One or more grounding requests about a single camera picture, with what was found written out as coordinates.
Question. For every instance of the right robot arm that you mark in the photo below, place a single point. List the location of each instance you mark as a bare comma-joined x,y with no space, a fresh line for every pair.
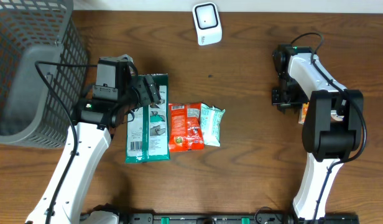
332,129

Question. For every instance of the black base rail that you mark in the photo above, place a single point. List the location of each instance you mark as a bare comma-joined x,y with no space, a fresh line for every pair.
210,217

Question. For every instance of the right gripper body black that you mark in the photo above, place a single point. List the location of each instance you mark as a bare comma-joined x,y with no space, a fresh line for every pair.
289,94

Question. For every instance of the red snack packet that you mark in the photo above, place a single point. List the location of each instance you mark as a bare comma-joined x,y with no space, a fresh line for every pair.
185,131

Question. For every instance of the grey plastic mesh basket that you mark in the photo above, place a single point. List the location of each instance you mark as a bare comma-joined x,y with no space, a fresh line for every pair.
38,36

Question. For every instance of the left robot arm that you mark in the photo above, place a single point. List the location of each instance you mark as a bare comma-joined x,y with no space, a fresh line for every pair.
88,139

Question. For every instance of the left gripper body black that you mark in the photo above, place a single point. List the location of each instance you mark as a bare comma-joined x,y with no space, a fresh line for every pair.
140,96

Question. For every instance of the green-lid white jar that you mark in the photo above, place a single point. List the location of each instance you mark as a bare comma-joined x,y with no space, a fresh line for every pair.
335,116

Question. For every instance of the teal white snack packet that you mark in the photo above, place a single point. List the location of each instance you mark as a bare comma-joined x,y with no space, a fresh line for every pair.
210,119

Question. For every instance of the orange white small packet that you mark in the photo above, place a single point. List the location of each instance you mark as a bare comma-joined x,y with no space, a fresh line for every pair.
303,113

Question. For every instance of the white barcode scanner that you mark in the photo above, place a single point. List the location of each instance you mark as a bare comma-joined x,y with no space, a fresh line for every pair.
207,23

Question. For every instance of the green white snack bag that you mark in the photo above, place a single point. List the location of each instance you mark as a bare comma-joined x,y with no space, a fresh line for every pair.
147,129

